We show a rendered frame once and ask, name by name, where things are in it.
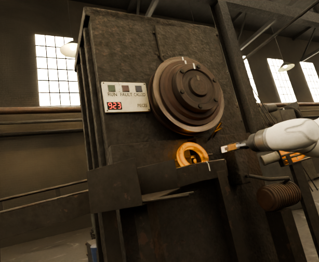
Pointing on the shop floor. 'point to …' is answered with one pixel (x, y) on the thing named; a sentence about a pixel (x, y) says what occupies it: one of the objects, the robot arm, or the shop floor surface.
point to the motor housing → (282, 219)
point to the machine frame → (164, 136)
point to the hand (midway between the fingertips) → (227, 148)
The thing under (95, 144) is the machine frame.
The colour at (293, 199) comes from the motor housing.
